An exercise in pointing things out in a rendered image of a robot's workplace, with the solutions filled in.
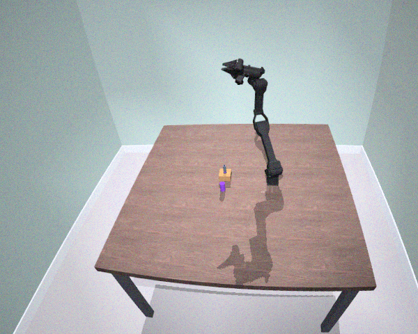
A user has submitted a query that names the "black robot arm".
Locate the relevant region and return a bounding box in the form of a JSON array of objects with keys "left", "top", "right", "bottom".
[{"left": 235, "top": 67, "right": 283, "bottom": 186}]

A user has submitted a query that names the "purple marker cap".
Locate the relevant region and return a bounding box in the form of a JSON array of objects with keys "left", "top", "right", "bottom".
[{"left": 219, "top": 182, "right": 226, "bottom": 192}]

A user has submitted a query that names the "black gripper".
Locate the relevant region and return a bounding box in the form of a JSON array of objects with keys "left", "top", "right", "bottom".
[{"left": 221, "top": 58, "right": 252, "bottom": 79}]

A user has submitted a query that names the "tan wooden block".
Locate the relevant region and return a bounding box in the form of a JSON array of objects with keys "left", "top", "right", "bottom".
[{"left": 219, "top": 169, "right": 232, "bottom": 182}]

